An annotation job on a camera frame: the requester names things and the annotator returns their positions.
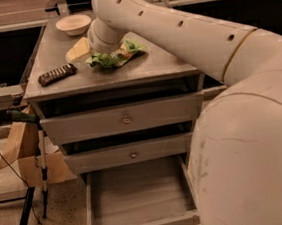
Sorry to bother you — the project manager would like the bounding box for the dark chocolate bar packet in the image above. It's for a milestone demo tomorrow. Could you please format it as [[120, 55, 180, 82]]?
[[38, 64, 77, 87]]

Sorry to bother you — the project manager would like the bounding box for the black cable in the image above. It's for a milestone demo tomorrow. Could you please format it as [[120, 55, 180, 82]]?
[[0, 133, 76, 225]]

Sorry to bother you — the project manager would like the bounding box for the top grey drawer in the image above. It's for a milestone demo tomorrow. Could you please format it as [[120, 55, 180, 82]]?
[[41, 92, 204, 145]]

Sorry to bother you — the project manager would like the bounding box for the bottom grey open drawer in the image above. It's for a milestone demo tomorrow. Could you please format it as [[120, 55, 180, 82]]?
[[86, 156, 200, 225]]

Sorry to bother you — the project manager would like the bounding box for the grey drawer cabinet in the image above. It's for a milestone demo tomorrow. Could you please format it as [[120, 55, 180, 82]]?
[[25, 21, 204, 175]]

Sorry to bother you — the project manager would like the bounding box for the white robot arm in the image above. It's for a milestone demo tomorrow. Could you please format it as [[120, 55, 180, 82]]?
[[88, 0, 282, 225]]

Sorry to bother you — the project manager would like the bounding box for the middle grey drawer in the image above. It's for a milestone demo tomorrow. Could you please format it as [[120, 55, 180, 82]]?
[[64, 133, 192, 175]]

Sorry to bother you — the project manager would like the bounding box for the black tripod stand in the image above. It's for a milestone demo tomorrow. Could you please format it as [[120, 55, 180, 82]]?
[[0, 106, 49, 225]]

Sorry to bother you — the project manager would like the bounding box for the green rice chip bag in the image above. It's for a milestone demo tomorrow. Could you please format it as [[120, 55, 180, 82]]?
[[85, 38, 146, 69]]

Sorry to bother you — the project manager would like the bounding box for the brown cardboard box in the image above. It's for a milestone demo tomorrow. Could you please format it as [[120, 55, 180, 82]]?
[[0, 121, 71, 187]]

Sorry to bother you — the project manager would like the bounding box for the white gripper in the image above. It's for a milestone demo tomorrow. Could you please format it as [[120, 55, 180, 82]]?
[[66, 18, 128, 63]]

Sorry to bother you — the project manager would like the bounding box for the white bowl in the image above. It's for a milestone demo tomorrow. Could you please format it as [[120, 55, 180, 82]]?
[[55, 14, 91, 36]]

